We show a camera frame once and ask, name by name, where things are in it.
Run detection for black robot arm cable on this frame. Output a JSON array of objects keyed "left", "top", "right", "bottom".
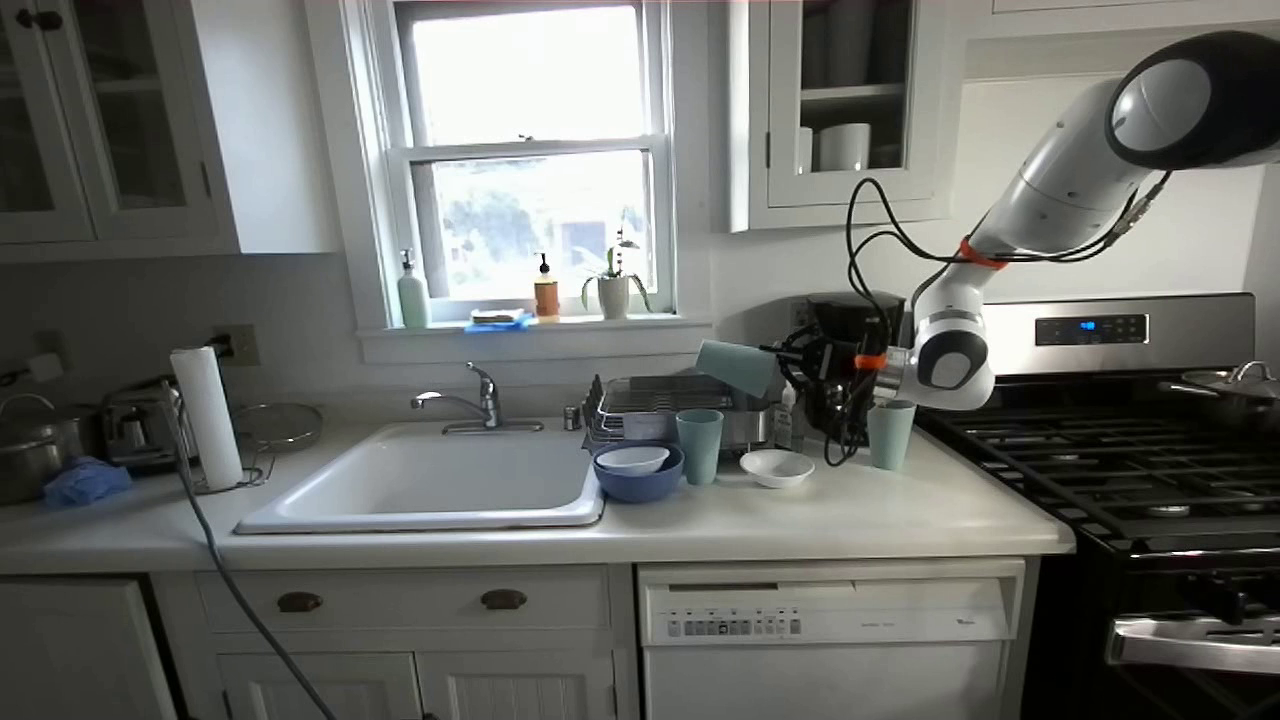
[{"left": 841, "top": 172, "right": 1175, "bottom": 283}]

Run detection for small white bowl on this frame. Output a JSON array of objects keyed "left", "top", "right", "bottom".
[{"left": 734, "top": 443, "right": 821, "bottom": 493}]

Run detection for white bowl in blue bowl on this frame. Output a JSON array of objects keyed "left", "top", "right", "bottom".
[{"left": 597, "top": 443, "right": 677, "bottom": 479}]

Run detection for amber soap bottle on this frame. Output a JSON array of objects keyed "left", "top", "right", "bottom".
[{"left": 531, "top": 247, "right": 564, "bottom": 319}]

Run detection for white kitchen sink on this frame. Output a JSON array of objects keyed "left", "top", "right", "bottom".
[{"left": 230, "top": 421, "right": 609, "bottom": 541}]

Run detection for blue sponge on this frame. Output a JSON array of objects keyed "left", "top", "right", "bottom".
[{"left": 458, "top": 303, "right": 531, "bottom": 336}]

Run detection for white mug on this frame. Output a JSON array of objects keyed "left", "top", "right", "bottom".
[{"left": 811, "top": 120, "right": 877, "bottom": 175}]

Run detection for blue cloth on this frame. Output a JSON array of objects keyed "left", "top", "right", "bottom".
[{"left": 41, "top": 454, "right": 137, "bottom": 513}]

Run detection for white open wall cabinet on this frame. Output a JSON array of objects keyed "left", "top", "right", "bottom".
[{"left": 722, "top": 0, "right": 974, "bottom": 235}]

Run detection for steel pot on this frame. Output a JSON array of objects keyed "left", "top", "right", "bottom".
[{"left": 0, "top": 390, "right": 89, "bottom": 508}]

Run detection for white sink base cabinet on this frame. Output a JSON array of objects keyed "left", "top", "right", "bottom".
[{"left": 0, "top": 561, "right": 638, "bottom": 720}]

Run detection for steel dish rack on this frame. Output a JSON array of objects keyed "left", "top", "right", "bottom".
[{"left": 581, "top": 357, "right": 776, "bottom": 456}]

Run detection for chrome faucet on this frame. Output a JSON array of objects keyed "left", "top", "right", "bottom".
[{"left": 406, "top": 357, "right": 550, "bottom": 438}]

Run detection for white dishwasher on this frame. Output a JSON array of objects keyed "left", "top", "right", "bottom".
[{"left": 635, "top": 556, "right": 1039, "bottom": 720}]

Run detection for white framed window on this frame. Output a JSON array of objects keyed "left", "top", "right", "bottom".
[{"left": 300, "top": 0, "right": 722, "bottom": 367}]

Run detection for black hanging cable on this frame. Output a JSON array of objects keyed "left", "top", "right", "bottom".
[{"left": 162, "top": 395, "right": 343, "bottom": 720}]

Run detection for dish soap bottle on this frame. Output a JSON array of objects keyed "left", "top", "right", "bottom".
[{"left": 776, "top": 375, "right": 806, "bottom": 454}]

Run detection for black coffee maker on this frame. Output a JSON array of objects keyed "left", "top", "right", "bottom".
[{"left": 776, "top": 291, "right": 933, "bottom": 454}]

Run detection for chrome toaster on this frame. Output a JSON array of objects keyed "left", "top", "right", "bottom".
[{"left": 91, "top": 375, "right": 191, "bottom": 474}]

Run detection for white potted plant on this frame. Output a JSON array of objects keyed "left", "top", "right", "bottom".
[{"left": 581, "top": 228, "right": 657, "bottom": 326}]

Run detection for steel pan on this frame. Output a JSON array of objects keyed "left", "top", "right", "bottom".
[{"left": 1157, "top": 357, "right": 1280, "bottom": 434}]

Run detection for glass lid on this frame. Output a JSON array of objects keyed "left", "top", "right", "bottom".
[{"left": 236, "top": 395, "right": 328, "bottom": 460}]

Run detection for black steel gas stove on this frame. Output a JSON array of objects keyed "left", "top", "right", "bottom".
[{"left": 916, "top": 291, "right": 1280, "bottom": 720}]

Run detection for white paper towel roll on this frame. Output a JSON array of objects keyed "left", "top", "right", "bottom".
[{"left": 162, "top": 339, "right": 252, "bottom": 495}]

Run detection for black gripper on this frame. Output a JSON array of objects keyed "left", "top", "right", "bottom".
[{"left": 770, "top": 330, "right": 889, "bottom": 454}]

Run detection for pale green soap bottle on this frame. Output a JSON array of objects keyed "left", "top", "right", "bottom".
[{"left": 390, "top": 247, "right": 431, "bottom": 333}]

